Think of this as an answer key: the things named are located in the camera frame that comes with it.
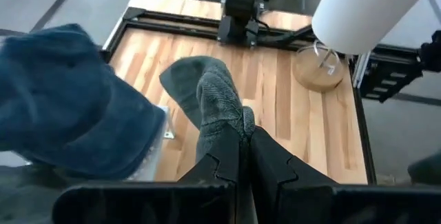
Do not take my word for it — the white perforated metal rack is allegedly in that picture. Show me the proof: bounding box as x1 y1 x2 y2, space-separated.
125 105 176 183

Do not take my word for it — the blue denim cap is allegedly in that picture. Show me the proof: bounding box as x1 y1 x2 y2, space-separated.
0 23 167 181

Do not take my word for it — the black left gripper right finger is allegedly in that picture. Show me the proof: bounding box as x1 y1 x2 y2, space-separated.
249 127 337 224

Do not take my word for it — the white shade wooden base lamp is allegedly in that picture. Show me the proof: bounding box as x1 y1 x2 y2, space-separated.
292 0 441 93

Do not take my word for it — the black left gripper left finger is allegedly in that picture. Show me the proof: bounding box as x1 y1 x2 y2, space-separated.
178 127 242 224

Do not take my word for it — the black aluminium table frame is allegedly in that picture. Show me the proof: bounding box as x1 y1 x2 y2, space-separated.
101 6 377 185

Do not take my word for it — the black slotted bracket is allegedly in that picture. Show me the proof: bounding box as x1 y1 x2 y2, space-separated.
358 30 441 103

